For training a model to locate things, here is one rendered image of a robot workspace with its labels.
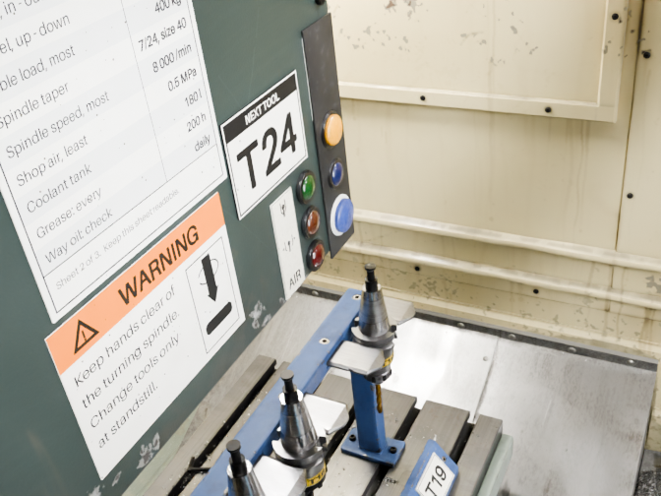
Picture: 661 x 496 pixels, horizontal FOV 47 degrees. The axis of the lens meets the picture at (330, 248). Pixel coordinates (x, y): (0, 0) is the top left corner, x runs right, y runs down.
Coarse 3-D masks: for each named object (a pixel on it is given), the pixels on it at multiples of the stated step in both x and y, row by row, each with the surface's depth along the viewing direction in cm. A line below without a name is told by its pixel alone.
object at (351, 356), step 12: (336, 348) 105; (348, 348) 105; (360, 348) 104; (372, 348) 104; (336, 360) 103; (348, 360) 103; (360, 360) 102; (372, 360) 102; (384, 360) 102; (360, 372) 101; (372, 372) 101
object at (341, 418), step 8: (304, 400) 97; (312, 400) 97; (320, 400) 97; (328, 400) 97; (312, 408) 96; (320, 408) 96; (328, 408) 96; (336, 408) 95; (344, 408) 95; (312, 416) 95; (320, 416) 95; (328, 416) 94; (336, 416) 94; (344, 416) 94; (320, 424) 94; (328, 424) 93; (336, 424) 93; (344, 424) 93; (328, 432) 93
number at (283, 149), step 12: (288, 108) 56; (276, 120) 54; (288, 120) 56; (264, 132) 53; (276, 132) 55; (288, 132) 56; (264, 144) 53; (276, 144) 55; (288, 144) 56; (300, 144) 58; (264, 156) 54; (276, 156) 55; (288, 156) 57; (264, 168) 54; (276, 168) 56
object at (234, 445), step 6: (228, 444) 77; (234, 444) 77; (240, 444) 77; (228, 450) 77; (234, 450) 77; (234, 456) 77; (240, 456) 78; (234, 462) 78; (240, 462) 78; (234, 468) 78; (240, 468) 78; (246, 468) 79
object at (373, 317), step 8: (368, 296) 102; (376, 296) 102; (360, 304) 104; (368, 304) 103; (376, 304) 103; (384, 304) 104; (360, 312) 105; (368, 312) 103; (376, 312) 103; (384, 312) 104; (360, 320) 105; (368, 320) 104; (376, 320) 104; (384, 320) 104; (360, 328) 106; (368, 328) 104; (376, 328) 104; (384, 328) 105; (368, 336) 105; (376, 336) 105
